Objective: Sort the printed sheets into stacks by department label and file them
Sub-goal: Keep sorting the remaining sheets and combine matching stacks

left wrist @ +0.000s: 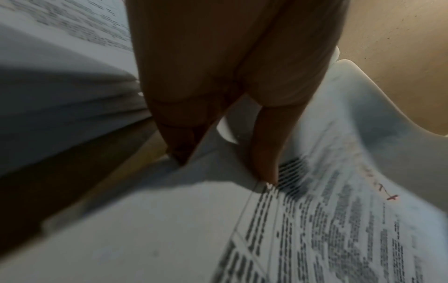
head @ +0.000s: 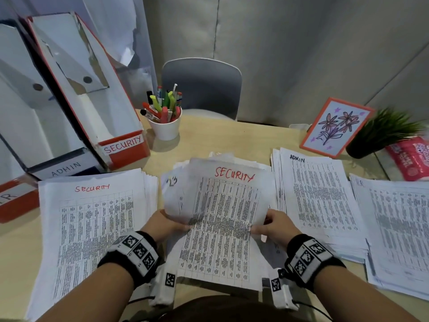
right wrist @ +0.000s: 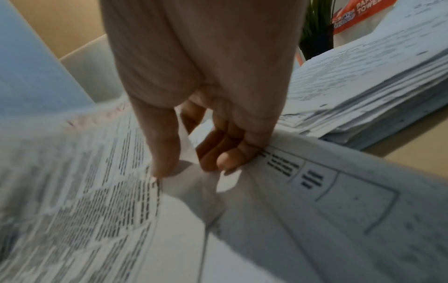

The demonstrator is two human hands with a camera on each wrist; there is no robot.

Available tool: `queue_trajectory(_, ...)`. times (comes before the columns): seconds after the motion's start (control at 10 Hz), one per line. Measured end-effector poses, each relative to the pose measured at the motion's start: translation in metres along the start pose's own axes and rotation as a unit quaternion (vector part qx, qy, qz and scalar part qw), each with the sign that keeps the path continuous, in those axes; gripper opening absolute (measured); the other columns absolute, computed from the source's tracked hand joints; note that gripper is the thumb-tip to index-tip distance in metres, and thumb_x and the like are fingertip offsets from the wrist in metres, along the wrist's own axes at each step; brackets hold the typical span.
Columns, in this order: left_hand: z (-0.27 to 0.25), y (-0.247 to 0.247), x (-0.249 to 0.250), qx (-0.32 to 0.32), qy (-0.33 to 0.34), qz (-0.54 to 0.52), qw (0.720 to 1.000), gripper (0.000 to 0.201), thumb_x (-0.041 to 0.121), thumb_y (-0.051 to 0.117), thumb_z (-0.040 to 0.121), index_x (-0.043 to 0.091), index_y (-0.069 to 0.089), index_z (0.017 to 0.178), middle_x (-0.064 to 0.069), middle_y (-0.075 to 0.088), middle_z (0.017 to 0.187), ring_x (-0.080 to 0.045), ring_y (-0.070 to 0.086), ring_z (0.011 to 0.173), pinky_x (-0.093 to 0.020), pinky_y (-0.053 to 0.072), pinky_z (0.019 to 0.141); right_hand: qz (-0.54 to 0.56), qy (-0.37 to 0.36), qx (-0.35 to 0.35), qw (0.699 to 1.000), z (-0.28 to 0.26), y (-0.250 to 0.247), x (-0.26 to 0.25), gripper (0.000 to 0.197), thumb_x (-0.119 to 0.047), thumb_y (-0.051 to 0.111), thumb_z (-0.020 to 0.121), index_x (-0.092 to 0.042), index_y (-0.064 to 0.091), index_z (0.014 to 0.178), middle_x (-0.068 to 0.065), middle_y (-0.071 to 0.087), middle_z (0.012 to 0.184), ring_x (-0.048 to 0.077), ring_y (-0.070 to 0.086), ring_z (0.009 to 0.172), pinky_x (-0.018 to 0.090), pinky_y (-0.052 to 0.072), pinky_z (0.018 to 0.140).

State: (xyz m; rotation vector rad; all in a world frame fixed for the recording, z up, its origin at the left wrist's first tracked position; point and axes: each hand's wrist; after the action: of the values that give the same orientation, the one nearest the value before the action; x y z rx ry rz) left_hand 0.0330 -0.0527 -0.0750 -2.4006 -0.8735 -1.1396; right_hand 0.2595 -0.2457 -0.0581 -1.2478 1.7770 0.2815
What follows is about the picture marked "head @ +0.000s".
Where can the unsorted paper pile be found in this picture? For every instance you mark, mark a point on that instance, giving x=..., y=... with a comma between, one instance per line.
x=174, y=184

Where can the security paper pile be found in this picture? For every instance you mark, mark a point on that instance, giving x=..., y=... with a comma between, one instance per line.
x=90, y=224

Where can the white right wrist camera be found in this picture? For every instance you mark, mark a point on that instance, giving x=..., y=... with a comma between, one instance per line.
x=281, y=290

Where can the admin paper pile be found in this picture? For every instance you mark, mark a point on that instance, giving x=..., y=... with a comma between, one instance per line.
x=321, y=197

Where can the black admin file box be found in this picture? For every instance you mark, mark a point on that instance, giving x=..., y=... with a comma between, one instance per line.
x=33, y=130

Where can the paper sheet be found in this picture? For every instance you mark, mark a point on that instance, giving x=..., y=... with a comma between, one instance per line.
x=221, y=211

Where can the HR paper pile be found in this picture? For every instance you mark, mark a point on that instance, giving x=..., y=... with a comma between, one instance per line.
x=399, y=231

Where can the grey chair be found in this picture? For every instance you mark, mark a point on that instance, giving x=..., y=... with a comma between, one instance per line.
x=202, y=85

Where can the person's left hand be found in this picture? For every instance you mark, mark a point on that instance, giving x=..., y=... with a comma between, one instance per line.
x=161, y=228

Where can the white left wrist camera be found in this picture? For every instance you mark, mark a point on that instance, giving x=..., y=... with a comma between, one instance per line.
x=166, y=285

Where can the black right wristband with markers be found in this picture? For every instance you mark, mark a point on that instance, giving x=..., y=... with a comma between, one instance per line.
x=311, y=259

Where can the person's right forearm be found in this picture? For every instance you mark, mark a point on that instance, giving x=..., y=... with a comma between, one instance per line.
x=362, y=298

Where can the orange framed flower drawing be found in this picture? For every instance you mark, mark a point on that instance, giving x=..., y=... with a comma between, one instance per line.
x=336, y=127

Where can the black left wristband with markers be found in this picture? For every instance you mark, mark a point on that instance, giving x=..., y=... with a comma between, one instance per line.
x=134, y=253

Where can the white pen cup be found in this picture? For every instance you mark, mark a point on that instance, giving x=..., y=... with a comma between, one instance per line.
x=166, y=130

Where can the small white container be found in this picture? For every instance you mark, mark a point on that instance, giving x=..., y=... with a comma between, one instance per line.
x=299, y=126

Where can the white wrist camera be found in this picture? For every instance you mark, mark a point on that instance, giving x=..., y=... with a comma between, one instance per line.
x=281, y=290
x=166, y=285

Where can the person's right hand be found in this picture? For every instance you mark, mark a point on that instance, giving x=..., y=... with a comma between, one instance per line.
x=280, y=229

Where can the person's left forearm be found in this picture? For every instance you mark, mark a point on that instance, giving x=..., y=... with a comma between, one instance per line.
x=87, y=298

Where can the person's dark shirt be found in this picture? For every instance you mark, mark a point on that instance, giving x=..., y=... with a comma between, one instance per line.
x=228, y=313

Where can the red white paper towel pack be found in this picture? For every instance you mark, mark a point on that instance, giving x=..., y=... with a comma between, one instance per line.
x=410, y=159

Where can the green plant in black pot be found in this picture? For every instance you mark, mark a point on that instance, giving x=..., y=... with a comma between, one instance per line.
x=360, y=149

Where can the bunch of coloured markers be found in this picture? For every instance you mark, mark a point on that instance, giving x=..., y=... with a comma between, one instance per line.
x=162, y=105

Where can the black wristband with markers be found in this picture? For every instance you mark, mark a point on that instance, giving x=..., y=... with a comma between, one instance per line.
x=311, y=259
x=134, y=253

